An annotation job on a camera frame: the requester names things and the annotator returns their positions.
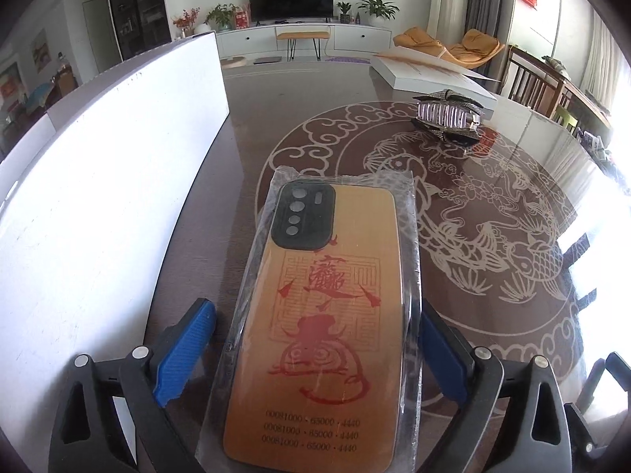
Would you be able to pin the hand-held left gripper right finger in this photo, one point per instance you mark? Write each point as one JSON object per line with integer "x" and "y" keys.
{"x": 446, "y": 354}

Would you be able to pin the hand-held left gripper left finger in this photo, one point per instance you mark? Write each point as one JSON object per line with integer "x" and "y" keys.
{"x": 185, "y": 354}

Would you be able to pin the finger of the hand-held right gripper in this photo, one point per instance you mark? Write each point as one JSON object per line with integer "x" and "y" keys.
{"x": 584, "y": 438}
{"x": 599, "y": 379}

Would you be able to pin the orange phone case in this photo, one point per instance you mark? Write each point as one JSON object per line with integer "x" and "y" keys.
{"x": 315, "y": 305}

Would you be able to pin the white storage box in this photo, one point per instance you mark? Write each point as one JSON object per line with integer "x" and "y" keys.
{"x": 98, "y": 207}

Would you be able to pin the pile of small clutter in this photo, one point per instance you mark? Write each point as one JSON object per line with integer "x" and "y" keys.
{"x": 591, "y": 143}

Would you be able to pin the rhinestone hair clip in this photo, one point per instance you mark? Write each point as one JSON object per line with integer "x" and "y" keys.
{"x": 446, "y": 116}

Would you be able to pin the green plastic stool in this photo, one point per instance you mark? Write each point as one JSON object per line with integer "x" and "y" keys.
{"x": 565, "y": 119}

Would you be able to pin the white flat box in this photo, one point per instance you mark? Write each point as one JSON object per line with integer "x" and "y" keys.
{"x": 429, "y": 76}

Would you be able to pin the wooden bench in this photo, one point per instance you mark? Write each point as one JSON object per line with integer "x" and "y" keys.
{"x": 532, "y": 83}

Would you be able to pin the round wooden board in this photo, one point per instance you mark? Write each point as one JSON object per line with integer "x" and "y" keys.
{"x": 235, "y": 63}

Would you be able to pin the blue chair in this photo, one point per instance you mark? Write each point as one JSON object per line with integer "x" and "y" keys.
{"x": 38, "y": 94}

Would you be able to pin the brown wooden side furniture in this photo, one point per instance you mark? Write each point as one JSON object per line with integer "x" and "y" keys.
{"x": 65, "y": 79}

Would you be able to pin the dark flat floor scale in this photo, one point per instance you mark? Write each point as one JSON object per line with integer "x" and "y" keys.
{"x": 267, "y": 61}

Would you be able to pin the orange lounge chair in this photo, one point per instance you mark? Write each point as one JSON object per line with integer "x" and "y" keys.
{"x": 473, "y": 47}

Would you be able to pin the purple floor mat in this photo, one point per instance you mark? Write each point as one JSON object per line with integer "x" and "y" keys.
{"x": 348, "y": 60}

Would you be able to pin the grey striped cushion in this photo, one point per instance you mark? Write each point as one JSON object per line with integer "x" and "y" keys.
{"x": 558, "y": 64}

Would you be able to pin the white sheer curtain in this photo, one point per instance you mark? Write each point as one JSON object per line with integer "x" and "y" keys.
{"x": 604, "y": 64}

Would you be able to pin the white tv cabinet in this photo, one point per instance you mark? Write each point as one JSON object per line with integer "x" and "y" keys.
{"x": 365, "y": 37}

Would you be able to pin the red flowers in white vase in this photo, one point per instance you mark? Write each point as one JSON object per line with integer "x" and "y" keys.
{"x": 186, "y": 22}

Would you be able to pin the orange seat stool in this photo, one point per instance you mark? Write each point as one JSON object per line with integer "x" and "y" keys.
{"x": 301, "y": 35}

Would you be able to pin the red gift box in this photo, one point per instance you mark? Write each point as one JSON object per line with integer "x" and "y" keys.
{"x": 241, "y": 18}

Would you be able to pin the bushy potted plant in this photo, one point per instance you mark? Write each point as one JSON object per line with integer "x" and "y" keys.
{"x": 220, "y": 16}

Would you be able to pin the dark display cabinet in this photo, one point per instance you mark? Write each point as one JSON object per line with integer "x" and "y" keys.
{"x": 138, "y": 10}

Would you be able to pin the large potted plant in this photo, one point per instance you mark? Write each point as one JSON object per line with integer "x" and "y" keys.
{"x": 377, "y": 7}

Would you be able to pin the beige curtain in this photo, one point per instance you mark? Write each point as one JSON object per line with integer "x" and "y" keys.
{"x": 448, "y": 0}

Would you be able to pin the grey curtain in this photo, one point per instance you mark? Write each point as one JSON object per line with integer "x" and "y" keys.
{"x": 490, "y": 0}

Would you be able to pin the small potted plant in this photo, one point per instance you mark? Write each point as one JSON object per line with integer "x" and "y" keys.
{"x": 344, "y": 11}

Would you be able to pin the black television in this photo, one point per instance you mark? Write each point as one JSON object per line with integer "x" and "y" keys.
{"x": 291, "y": 0}

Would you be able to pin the framed wall picture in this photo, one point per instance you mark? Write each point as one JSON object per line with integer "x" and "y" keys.
{"x": 41, "y": 48}

